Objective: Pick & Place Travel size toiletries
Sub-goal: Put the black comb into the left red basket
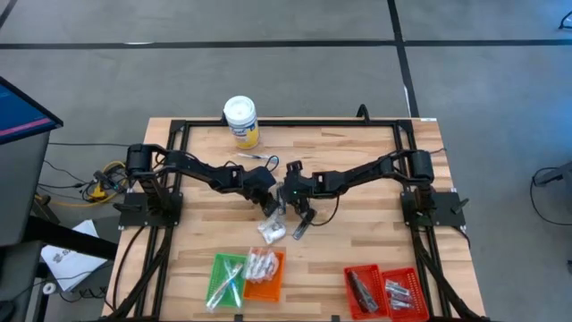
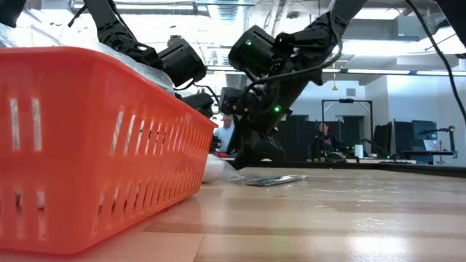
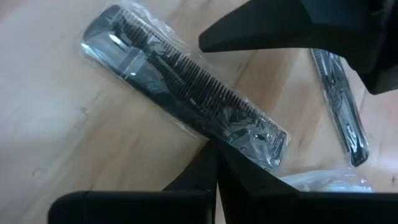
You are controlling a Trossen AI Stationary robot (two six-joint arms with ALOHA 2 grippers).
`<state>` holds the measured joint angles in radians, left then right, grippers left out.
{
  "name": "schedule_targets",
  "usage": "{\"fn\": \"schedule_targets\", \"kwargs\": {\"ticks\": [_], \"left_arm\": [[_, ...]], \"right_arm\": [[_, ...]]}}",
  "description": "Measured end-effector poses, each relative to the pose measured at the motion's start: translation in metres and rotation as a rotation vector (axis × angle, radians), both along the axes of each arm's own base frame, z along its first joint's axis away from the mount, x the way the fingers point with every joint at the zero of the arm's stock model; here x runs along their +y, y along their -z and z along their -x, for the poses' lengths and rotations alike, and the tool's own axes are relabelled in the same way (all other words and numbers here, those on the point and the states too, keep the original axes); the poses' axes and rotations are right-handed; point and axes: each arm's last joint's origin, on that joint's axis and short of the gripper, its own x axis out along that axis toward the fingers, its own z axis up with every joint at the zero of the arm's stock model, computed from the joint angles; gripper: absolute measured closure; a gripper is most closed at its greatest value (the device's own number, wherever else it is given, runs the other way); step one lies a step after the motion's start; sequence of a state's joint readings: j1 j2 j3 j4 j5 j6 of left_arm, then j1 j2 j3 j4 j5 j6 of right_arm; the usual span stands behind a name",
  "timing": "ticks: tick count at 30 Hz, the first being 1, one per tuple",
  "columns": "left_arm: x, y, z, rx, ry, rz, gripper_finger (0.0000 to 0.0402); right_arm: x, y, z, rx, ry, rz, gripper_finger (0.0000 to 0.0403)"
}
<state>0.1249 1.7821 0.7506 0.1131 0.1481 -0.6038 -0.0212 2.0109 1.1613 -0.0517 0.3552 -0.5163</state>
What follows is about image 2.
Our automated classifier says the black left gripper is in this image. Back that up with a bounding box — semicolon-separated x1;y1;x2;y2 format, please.
174;90;216;119

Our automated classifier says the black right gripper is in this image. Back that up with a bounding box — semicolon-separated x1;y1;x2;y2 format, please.
218;71;310;171

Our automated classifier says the black comb clear bag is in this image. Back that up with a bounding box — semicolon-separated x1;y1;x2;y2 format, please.
244;175;307;188

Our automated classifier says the orange plastic slotted basket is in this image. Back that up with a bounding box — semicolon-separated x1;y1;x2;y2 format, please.
0;46;218;255

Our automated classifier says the person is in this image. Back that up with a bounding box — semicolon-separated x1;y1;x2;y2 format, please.
312;122;342;162
213;114;236;154

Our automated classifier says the black partition screen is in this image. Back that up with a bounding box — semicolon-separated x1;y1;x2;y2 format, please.
280;115;373;162

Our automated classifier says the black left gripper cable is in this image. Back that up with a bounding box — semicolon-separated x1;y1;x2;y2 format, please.
173;82;221;106

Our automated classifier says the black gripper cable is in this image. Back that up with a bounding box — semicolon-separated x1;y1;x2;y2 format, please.
242;34;344;95
173;82;221;106

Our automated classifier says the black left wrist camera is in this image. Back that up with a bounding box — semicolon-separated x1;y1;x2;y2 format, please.
158;35;208;88

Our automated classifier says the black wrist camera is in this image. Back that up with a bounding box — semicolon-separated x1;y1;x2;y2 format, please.
158;35;208;88
228;24;282;82

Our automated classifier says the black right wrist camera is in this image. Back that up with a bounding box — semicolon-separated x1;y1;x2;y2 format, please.
228;24;282;82

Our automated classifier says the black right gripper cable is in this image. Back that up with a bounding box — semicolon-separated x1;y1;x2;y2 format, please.
242;34;344;95

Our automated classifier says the black background rig frame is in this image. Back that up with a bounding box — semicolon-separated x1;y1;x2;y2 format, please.
321;98;374;161

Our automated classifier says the black aluminium table frame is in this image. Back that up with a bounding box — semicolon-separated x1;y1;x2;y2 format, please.
218;156;466;179

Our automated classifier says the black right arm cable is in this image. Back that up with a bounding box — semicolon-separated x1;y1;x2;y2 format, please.
405;0;466;124

